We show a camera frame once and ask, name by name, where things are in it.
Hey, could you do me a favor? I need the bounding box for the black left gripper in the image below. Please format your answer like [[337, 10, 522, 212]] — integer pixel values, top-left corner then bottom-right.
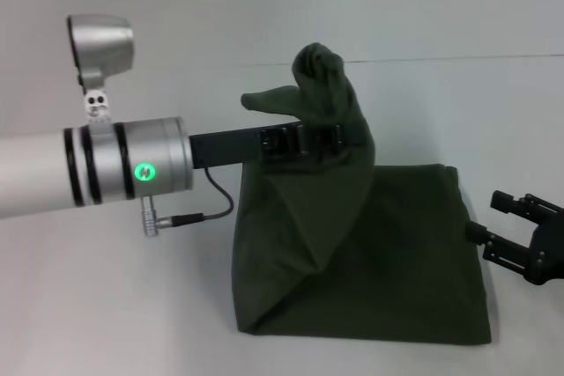
[[189, 122, 369, 170]]

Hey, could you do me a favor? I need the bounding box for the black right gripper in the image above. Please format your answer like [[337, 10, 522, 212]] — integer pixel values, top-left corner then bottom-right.
[[465, 189, 564, 287]]

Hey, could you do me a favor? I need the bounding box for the dark green t-shirt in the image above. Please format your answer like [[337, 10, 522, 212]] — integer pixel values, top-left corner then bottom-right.
[[231, 41, 493, 346]]

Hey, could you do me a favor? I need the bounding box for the left gripper cable with plug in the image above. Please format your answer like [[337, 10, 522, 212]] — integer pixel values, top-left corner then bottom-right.
[[140, 166, 234, 237]]

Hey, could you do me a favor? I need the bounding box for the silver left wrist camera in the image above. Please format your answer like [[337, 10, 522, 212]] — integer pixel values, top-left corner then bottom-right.
[[66, 13, 135, 124]]

